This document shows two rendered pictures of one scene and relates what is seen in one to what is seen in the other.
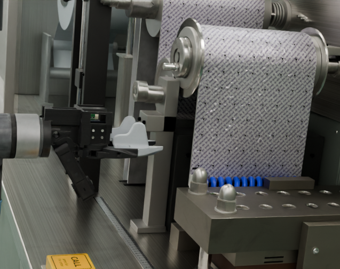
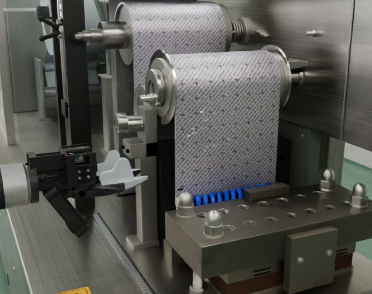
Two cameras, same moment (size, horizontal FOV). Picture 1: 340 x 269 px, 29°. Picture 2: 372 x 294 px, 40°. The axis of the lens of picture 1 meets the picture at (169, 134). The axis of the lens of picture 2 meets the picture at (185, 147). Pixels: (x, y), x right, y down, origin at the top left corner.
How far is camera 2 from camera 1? 25 cm
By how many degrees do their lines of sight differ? 5
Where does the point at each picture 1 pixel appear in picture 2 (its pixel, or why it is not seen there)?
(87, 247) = (89, 274)
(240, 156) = (220, 171)
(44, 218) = (47, 245)
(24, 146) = (12, 198)
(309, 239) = (294, 251)
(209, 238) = (201, 265)
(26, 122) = (12, 174)
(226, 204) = (214, 230)
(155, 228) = (149, 243)
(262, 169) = (240, 180)
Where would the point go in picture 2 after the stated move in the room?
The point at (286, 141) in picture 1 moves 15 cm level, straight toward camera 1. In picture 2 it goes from (260, 152) to (262, 176)
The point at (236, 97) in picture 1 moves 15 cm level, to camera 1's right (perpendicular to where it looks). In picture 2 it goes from (210, 119) to (285, 118)
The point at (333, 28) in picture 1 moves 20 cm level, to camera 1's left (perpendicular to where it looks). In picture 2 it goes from (291, 41) to (202, 42)
